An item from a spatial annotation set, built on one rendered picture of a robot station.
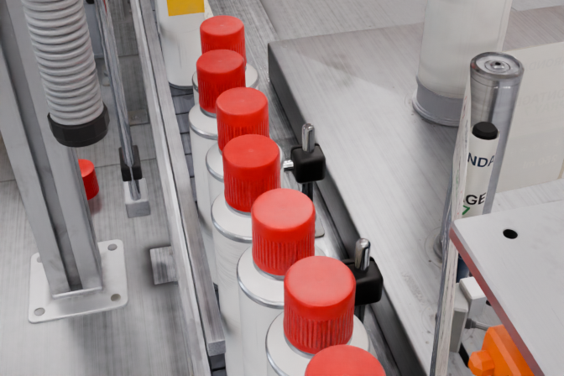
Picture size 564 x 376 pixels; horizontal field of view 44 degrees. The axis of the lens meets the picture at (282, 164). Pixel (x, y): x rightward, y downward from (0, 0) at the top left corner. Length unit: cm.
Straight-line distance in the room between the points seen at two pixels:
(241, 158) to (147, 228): 35
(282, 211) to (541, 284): 15
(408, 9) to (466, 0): 43
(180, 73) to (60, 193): 28
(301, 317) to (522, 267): 11
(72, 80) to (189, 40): 41
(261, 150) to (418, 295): 25
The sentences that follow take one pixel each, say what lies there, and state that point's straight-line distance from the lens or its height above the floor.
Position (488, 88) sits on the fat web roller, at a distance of 52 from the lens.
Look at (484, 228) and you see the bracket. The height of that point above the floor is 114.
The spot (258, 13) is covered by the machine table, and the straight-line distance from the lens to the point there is 112.
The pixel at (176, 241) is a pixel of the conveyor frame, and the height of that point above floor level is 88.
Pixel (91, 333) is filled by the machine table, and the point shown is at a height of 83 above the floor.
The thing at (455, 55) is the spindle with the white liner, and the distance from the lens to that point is 75.
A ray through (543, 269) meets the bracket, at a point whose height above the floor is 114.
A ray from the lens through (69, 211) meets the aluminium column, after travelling 61.
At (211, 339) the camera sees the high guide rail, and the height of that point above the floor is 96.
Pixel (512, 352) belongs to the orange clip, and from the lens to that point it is 30.
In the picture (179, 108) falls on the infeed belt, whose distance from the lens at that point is 81.
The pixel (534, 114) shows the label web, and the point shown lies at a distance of 61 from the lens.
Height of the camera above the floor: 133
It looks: 38 degrees down
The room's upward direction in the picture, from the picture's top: 1 degrees counter-clockwise
